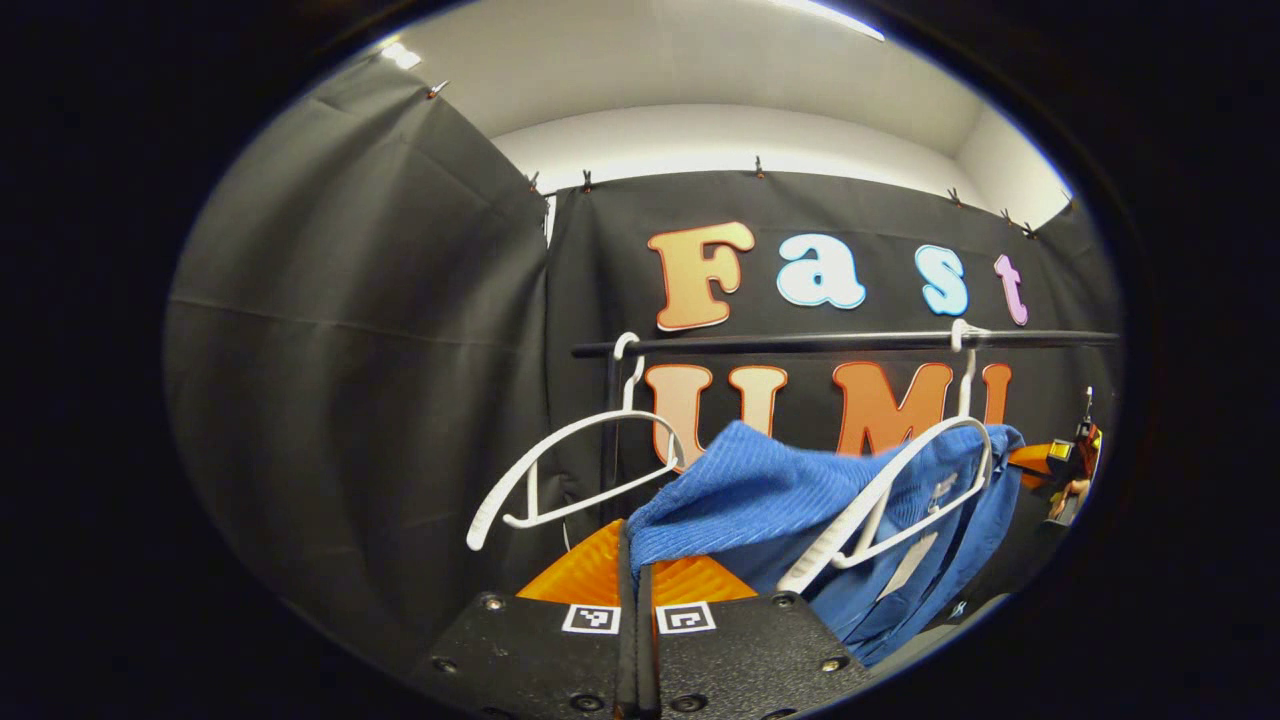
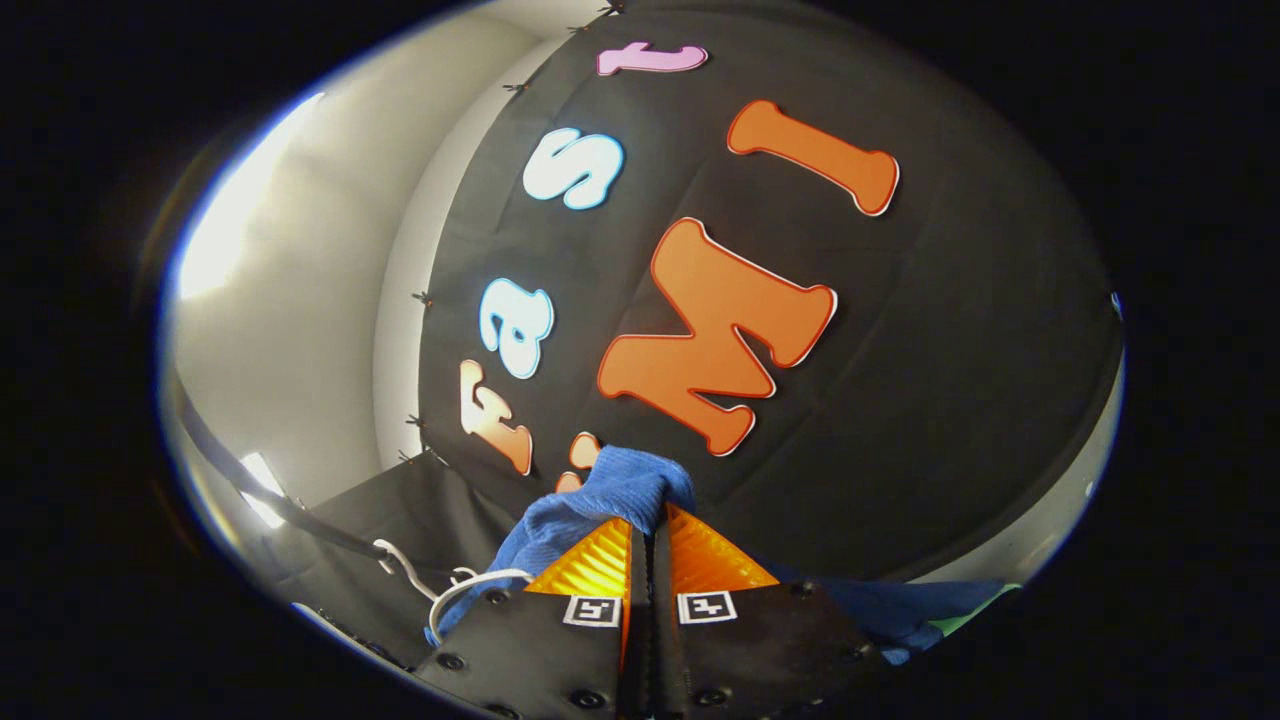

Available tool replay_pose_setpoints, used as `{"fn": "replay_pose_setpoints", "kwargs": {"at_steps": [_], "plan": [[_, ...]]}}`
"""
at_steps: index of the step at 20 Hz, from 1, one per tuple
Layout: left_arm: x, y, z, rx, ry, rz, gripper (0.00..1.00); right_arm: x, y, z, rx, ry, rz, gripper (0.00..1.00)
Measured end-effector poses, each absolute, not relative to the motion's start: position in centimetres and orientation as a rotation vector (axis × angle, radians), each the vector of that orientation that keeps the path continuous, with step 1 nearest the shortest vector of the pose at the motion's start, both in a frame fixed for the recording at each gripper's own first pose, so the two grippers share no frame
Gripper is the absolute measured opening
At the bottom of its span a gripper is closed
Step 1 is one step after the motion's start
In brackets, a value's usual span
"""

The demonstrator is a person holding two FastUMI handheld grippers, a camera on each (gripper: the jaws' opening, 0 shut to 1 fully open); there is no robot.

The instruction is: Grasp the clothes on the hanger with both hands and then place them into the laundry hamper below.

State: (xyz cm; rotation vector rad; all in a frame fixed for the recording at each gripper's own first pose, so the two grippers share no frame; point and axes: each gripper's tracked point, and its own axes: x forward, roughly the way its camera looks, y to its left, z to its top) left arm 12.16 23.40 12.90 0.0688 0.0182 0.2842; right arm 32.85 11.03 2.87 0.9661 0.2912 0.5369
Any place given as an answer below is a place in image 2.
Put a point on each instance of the long ceiling light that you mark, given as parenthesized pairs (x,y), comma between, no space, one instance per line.
(220,230)

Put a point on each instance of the black clothes rack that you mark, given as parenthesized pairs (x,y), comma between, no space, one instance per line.
(290,515)

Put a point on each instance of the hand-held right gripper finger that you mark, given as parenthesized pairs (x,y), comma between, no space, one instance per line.
(664,650)
(640,650)

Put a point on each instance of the black backdrop cloth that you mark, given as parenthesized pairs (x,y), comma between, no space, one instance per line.
(950,350)

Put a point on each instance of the small ceiling light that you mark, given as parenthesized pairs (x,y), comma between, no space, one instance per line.
(262,490)

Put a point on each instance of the white clothes hanger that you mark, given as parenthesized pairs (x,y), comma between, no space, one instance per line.
(405,568)
(490,575)

